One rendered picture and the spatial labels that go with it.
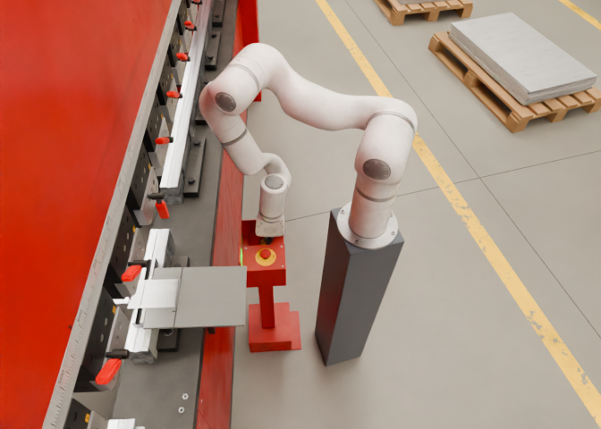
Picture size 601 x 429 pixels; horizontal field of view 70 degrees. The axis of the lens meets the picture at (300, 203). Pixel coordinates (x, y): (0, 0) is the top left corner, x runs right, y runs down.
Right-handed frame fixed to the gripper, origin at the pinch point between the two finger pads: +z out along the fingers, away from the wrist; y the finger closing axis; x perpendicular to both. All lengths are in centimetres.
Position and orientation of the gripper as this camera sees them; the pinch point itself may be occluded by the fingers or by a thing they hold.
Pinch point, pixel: (268, 239)
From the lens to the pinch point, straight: 161.4
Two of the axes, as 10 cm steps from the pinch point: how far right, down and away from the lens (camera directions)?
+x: -0.7, -7.8, 6.3
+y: 9.9, 0.2, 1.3
